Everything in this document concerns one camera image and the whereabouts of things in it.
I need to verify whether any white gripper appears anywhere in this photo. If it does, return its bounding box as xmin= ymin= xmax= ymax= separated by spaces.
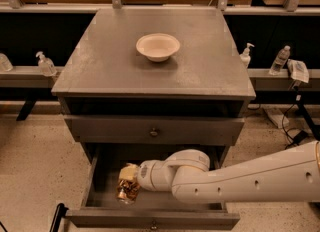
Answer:
xmin=119 ymin=160 xmax=157 ymax=191

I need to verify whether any grey top drawer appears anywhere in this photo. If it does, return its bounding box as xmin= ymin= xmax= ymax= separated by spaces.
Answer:
xmin=64 ymin=115 xmax=244 ymax=146

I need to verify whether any grey open middle drawer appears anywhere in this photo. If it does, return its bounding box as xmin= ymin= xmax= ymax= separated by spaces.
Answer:
xmin=66 ymin=144 xmax=240 ymax=231

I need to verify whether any black cable on floor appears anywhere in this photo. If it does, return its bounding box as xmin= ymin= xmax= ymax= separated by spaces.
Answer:
xmin=281 ymin=104 xmax=311 ymax=149

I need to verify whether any clear sanitizer pump bottle left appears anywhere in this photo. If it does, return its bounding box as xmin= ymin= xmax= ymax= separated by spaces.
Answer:
xmin=36 ymin=51 xmax=57 ymax=77

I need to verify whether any white packet on shelf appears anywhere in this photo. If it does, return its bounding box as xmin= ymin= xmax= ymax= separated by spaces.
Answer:
xmin=287 ymin=59 xmax=309 ymax=83

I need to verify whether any white bowl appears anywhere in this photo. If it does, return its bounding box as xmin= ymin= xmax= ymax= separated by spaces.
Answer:
xmin=136 ymin=33 xmax=180 ymax=62

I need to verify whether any clear water bottle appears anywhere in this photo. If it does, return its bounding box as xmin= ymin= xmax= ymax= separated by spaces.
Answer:
xmin=269 ymin=45 xmax=291 ymax=75

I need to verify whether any grey drawer cabinet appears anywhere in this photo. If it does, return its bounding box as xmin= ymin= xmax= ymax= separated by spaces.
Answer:
xmin=52 ymin=6 xmax=255 ymax=161

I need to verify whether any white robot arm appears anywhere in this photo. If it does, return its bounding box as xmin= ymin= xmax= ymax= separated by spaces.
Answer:
xmin=117 ymin=141 xmax=320 ymax=204

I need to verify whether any white power strip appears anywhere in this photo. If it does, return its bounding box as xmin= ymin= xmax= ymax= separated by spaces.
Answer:
xmin=264 ymin=108 xmax=289 ymax=129

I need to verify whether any black handle bottom left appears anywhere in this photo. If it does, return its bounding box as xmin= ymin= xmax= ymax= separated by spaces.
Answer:
xmin=49 ymin=203 xmax=68 ymax=232

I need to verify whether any white pump bottle right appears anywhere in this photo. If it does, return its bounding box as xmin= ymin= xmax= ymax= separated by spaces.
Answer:
xmin=240 ymin=43 xmax=253 ymax=67

